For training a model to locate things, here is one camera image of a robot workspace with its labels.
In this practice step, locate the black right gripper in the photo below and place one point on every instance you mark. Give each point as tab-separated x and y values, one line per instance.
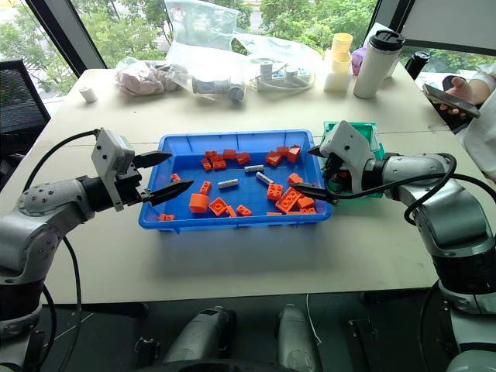
337	176

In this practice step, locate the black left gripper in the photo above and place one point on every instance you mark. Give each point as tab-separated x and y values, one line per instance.
129	186

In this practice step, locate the dark smartphone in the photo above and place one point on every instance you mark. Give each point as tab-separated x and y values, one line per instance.
451	100

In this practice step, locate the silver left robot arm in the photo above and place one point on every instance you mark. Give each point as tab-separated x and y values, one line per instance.
35	228

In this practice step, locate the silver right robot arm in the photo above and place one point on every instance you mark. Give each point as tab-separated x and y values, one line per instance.
445	205

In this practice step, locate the green plastic bin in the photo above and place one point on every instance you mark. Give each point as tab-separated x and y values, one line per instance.
374	139

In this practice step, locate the person's bare hand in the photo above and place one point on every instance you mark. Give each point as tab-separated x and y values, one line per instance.
463	89

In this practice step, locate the small orange building block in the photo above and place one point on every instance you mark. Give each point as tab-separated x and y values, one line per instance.
295	178
229	154
231	211
282	150
211	154
243	158
244	210
306	202
175	177
219	164
206	164
205	187

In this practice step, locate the orange long toy brick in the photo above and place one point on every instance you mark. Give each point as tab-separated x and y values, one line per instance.
288	200

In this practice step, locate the blue plastic tray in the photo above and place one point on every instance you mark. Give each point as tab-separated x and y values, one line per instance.
240	222

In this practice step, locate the plastic bag with pink items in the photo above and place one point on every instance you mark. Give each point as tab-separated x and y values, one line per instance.
139	81

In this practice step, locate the grey white cylindrical device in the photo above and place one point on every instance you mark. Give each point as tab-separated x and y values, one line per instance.
221	87

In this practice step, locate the small white cylinder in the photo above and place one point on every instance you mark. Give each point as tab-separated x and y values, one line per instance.
88	94

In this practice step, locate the plastic bag with white adapters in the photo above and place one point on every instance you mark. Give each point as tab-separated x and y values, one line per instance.
279	66

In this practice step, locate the white tumbler with black lid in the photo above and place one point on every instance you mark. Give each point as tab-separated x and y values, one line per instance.
374	69

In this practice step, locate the purple object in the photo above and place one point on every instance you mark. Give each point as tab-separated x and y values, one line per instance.
358	60

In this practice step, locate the stacked yellow cups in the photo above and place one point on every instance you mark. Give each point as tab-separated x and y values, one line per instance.
342	52

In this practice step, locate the large clear plastic bag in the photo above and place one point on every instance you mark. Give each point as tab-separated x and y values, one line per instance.
205	46

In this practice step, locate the black mesh chair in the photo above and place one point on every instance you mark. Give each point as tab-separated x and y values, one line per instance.
17	100

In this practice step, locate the grey rounded robot leg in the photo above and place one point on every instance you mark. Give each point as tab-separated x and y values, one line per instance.
296	337
201	333

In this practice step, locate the person's white clothing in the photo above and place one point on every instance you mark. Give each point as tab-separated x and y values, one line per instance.
484	131

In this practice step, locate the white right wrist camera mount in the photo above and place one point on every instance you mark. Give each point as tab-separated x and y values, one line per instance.
348	145

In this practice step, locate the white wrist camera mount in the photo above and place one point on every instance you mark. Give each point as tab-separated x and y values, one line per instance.
110	155
348	145

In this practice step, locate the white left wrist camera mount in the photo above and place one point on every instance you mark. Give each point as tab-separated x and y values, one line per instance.
110	155

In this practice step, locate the dark window frame bar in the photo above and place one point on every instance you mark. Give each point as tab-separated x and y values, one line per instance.
66	35

